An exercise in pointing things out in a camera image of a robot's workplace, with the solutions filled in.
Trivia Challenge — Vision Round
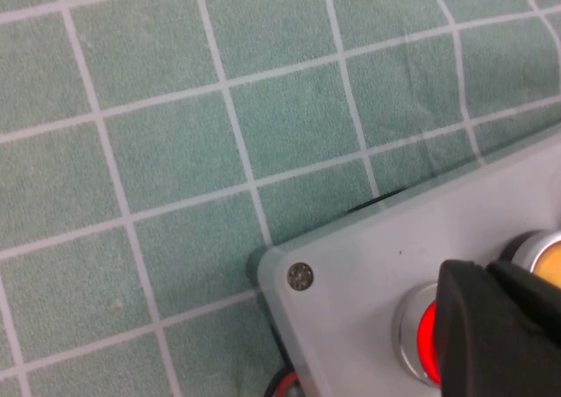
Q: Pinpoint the thin black wire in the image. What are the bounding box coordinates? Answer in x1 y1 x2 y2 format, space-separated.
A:
262 361 293 397

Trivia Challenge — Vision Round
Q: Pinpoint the red illuminated push button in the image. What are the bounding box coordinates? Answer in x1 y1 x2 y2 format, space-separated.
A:
392 282 444 387

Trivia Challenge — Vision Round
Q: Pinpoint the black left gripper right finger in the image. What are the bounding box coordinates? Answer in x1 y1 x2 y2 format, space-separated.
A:
486 259 561 342

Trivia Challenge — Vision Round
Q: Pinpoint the thin red wire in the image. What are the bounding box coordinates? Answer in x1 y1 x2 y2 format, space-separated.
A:
275 368 302 397

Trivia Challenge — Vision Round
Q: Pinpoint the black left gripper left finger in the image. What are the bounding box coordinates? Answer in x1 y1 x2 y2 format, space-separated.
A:
437 259 561 397

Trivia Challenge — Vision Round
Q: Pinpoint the yellow push button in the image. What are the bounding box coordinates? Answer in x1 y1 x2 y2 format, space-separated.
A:
499 230 561 291

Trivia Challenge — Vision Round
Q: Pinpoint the green checkered tablecloth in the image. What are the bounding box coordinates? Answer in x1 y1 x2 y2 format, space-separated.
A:
0 0 561 397

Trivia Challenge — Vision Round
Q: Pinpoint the grey button control box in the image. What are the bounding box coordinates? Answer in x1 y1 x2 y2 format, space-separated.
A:
256 136 561 397

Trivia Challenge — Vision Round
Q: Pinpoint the small metal screw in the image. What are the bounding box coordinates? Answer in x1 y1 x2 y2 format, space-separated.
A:
287 262 315 292

